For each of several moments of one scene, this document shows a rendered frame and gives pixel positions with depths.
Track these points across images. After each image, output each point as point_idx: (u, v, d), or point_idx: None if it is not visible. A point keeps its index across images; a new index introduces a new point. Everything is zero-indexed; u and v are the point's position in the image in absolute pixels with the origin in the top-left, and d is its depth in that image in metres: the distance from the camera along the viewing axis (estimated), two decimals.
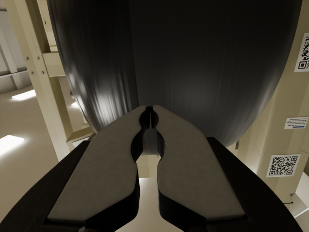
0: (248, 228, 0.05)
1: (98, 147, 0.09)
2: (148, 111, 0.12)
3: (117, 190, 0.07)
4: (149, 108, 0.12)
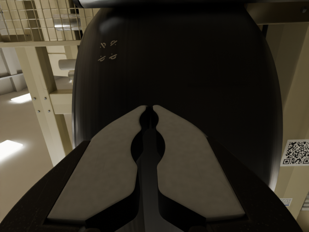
0: (248, 228, 0.05)
1: (98, 147, 0.09)
2: (148, 111, 0.12)
3: (117, 190, 0.07)
4: (149, 108, 0.12)
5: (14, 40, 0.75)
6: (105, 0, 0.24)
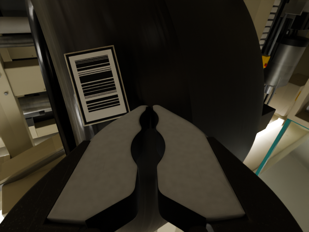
0: (248, 228, 0.05)
1: (98, 147, 0.09)
2: (148, 111, 0.12)
3: (117, 190, 0.07)
4: (149, 108, 0.12)
5: None
6: None
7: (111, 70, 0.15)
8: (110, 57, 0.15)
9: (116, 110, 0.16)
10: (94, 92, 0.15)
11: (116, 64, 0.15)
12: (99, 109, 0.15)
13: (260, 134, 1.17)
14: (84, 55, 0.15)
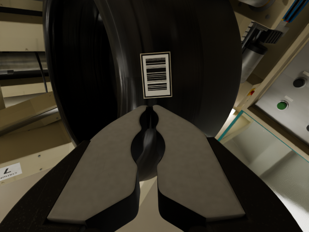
0: (248, 228, 0.05)
1: (98, 147, 0.09)
2: (148, 111, 0.12)
3: (117, 190, 0.07)
4: (149, 108, 0.12)
5: None
6: None
7: (165, 67, 0.25)
8: (166, 59, 0.25)
9: (163, 92, 0.26)
10: (153, 79, 0.25)
11: (169, 64, 0.25)
12: (154, 90, 0.26)
13: None
14: (151, 55, 0.24)
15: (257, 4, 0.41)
